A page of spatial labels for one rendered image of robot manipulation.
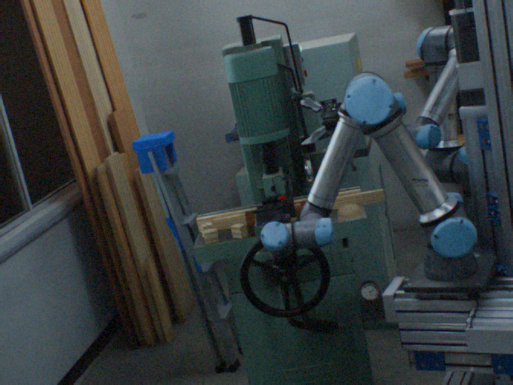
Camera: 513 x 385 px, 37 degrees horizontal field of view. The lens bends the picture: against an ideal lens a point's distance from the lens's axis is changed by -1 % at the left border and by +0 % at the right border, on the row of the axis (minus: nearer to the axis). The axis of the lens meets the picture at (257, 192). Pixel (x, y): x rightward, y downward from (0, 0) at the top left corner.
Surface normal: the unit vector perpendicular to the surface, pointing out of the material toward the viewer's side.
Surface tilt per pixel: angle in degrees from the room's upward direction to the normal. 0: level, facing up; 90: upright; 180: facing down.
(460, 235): 97
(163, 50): 90
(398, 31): 90
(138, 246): 87
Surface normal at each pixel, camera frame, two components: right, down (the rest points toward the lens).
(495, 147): -0.44, 0.31
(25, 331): 0.96, -0.14
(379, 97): -0.17, 0.16
